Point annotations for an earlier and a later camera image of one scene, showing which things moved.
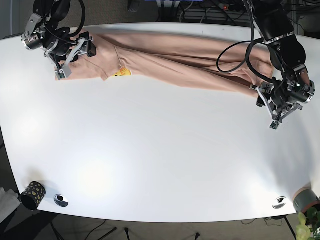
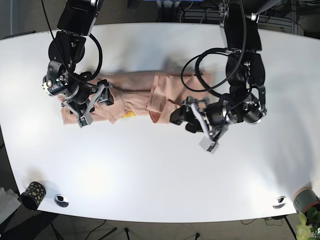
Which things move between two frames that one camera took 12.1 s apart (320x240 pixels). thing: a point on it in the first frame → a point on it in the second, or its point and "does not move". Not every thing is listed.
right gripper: x=280 y=103 → x=214 y=117
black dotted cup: x=32 y=195 does not move
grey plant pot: x=304 y=198 does not move
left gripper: x=61 y=55 → x=86 y=119
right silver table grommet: x=279 y=202 does not move
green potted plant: x=309 y=226 does not move
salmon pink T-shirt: x=210 y=62 → x=152 y=97
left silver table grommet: x=61 y=200 does not move
